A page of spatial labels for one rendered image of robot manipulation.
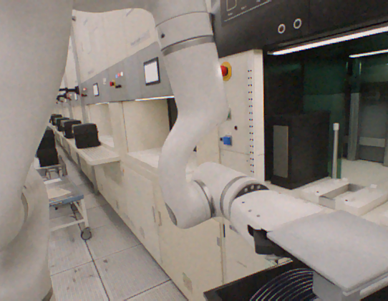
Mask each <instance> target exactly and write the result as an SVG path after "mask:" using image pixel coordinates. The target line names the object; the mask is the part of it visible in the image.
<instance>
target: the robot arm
mask: <svg viewBox="0 0 388 301"><path fill-rule="evenodd" d="M123 9H144V10H145V11H148V13H149V14H150V16H151V18H152V22H153V25H154V28H155V32H156V35H157V40H158V42H159V45H160V49H161V52H162V57H163V62H164V65H165V69H166V71H167V74H168V78H169V81H170V85H171V88H172V91H173V95H174V98H175V102H176V105H177V108H178V119H177V120H176V122H175V125H174V126H173V129H172V130H171V131H170V133H169V135H168V137H167V139H166V140H165V142H164V144H163V146H162V149H161V151H160V156H159V160H158V165H157V176H158V181H159V185H160V190H161V194H162V195H163V200H164V202H165V208H166V209H167V211H168V214H169V217H170V219H171V221H172V223H174V225H175V226H176V227H177V228H179V229H189V228H192V227H194V226H197V225H199V224H201V223H203V222H204V221H207V220H209V219H211V218H213V217H217V216H223V217H224V218H226V219H227V220H229V222H231V223H232V224H233V225H234V227H235V228H236V230H237V231H238V232H239V234H240V235H241V236H242V237H243V239H244V240H245V241H246V242H247V243H248V244H249V245H250V246H251V247H252V248H253V249H255V253H256V254H260V255H262V256H264V257H265V258H267V259H269V260H277V259H282V258H284V257H285V258H290V259H291V260H292V261H294V262H295V263H297V264H303V262H302V261H300V260H299V259H298V258H297V257H295V256H294V255H292V254H291V253H290V252H288V251H286V250H285V249H283V248H281V247H280V246H279V245H277V244H276V243H275V242H273V241H272V240H271V239H269V238H268V237H267V233H268V232H270V231H274V230H277V229H280V228H283V227H285V226H290V225H292V224H297V223H299V222H302V221H306V220H308V219H312V218H314V217H317V216H321V215H324V214H326V212H325V211H324V210H323V209H321V208H319V207H318V206H316V205H313V204H311V203H309V202H308V201H304V200H302V199H299V198H296V197H294V196H290V195H288V194H285V193H281V192H278V191H274V190H270V189H268V187H267V186H266V184H265V183H263V182H262V181H259V180H257V179H256V178H254V177H250V176H247V175H246V174H244V173H241V172H238V171H235V170H233V169H232V168H229V167H226V166H223V165H221V164H219V163H216V162H212V161H208V162H205V163H202V164H200V165H199V166H198V167H197V168H196V170H195V171H194V173H193V176H192V178H191V182H190V183H187V179H186V168H187V164H188V160H189V157H190V155H191V153H192V152H193V150H194V148H195V147H196V145H197V144H198V143H199V142H200V141H201V140H202V139H203V138H204V137H205V136H206V135H207V134H209V133H210V132H212V131H213V130H215V129H216V128H217V127H218V126H220V125H221V124H222V123H224V122H225V120H226V119H227V117H228V112H229V109H228V99H227V95H226V91H225V85H224V82H223V76H222V72H221V68H220V63H219V59H218V53H217V49H216V45H215V40H214V36H213V31H212V27H211V25H210V19H209V16H208V10H207V7H206V3H205V0H0V301H56V300H55V296H54V290H53V287H52V281H51V277H50V274H49V268H48V244H49V217H50V215H49V201H48V194H47V187H46V185H45V183H44V180H43V179H42V177H41V176H40V175H39V173H38V172H37V171H36V170H35V169H34V168H33V167H31V162H32V160H33V158H34V155H35V153H36V151H37V149H38V147H39V144H40V143H41V140H42V138H43V136H44V133H45V131H46V129H47V126H48V123H49V119H50V117H51V114H52V111H53V108H54V104H55V102H56V98H57V95H58V92H59V89H60V85H61V83H62V78H63V75H64V71H65V67H66V64H67V56H68V50H69V37H70V29H71V20H72V10H76V11H83V12H89V13H104V12H109V11H117V10H123Z"/></svg>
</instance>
